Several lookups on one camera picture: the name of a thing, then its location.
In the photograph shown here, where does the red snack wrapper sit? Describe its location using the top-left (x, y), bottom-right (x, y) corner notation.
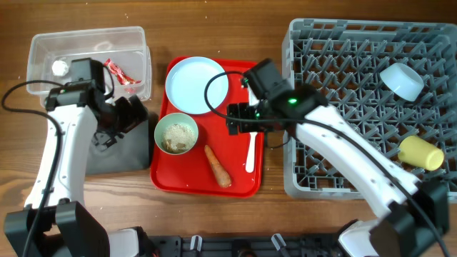
top-left (104, 59), bottom-right (140, 86)

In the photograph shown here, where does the white plastic spoon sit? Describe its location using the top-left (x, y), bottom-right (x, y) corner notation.
top-left (245, 132), bottom-right (258, 173)

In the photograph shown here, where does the light blue bowl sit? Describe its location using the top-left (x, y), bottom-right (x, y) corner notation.
top-left (380, 63), bottom-right (424, 101)

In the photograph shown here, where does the yellow plastic cup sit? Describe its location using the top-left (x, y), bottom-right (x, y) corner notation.
top-left (398, 135), bottom-right (445, 171)

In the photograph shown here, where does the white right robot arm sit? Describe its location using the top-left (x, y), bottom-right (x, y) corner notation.
top-left (226, 85), bottom-right (450, 256)

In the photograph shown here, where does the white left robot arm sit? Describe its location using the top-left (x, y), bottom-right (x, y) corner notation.
top-left (4, 83), bottom-right (155, 256)

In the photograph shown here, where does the grey dishwasher rack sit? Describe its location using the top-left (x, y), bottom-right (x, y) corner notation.
top-left (282, 19), bottom-right (456, 203)

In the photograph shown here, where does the black tray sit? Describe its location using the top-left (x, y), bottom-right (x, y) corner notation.
top-left (86, 119), bottom-right (151, 175)

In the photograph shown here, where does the green bowl with rice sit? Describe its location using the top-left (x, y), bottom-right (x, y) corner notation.
top-left (154, 113), bottom-right (199, 155)

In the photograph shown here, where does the orange carrot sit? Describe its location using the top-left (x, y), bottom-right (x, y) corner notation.
top-left (204, 145), bottom-right (231, 188)

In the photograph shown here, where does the light blue plate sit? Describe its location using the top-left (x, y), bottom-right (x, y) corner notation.
top-left (165, 56), bottom-right (225, 115)

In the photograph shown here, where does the clear plastic storage box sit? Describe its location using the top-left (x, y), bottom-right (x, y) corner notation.
top-left (26, 26), bottom-right (153, 101)

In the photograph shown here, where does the red plastic tray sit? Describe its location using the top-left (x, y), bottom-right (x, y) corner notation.
top-left (150, 56), bottom-right (264, 198)

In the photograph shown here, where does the crumpled white paper ball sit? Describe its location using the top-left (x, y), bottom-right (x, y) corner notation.
top-left (51, 60), bottom-right (69, 77)

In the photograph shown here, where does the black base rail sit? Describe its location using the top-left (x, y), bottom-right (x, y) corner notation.
top-left (106, 226), bottom-right (358, 257)

